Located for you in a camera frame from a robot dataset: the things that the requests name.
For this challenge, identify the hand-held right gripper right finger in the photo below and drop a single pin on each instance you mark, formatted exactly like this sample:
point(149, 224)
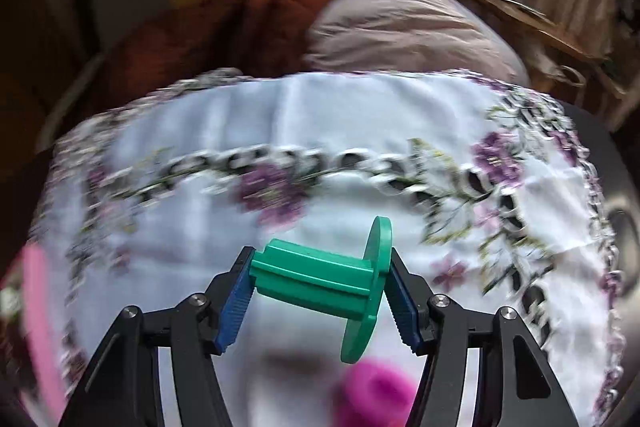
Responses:
point(402, 312)

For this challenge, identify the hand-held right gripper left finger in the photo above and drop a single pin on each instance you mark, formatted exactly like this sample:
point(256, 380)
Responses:
point(235, 307)

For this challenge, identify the green plastic spool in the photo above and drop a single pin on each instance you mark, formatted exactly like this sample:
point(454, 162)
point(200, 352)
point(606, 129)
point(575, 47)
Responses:
point(310, 277)

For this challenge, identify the pink cardboard box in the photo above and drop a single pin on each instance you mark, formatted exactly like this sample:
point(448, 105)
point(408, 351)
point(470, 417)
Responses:
point(37, 307)

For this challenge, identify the magenta plastic spool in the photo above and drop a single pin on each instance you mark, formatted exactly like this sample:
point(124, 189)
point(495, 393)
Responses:
point(375, 392)

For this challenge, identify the white floral embroidered tablecloth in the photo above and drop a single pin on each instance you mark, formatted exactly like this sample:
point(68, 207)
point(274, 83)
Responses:
point(325, 132)

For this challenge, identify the beige pillow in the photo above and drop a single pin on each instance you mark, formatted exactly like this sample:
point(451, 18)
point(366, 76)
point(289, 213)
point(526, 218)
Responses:
point(400, 27)

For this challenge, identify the rust orange quilted jacket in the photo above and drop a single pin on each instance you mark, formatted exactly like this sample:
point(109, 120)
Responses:
point(250, 17)

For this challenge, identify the wooden side table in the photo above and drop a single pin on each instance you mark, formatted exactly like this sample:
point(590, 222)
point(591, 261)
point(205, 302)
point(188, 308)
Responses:
point(540, 27)

